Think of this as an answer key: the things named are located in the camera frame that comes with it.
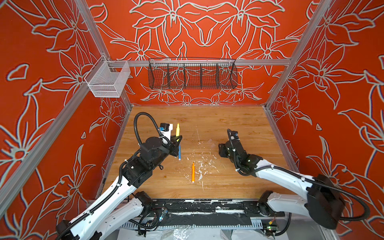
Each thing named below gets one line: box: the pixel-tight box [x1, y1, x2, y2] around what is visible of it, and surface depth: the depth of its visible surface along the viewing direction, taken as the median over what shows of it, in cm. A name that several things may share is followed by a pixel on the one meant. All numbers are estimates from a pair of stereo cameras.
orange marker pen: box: [191, 162, 196, 183], surface depth 85 cm
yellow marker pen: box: [176, 123, 180, 137], surface depth 67 cm
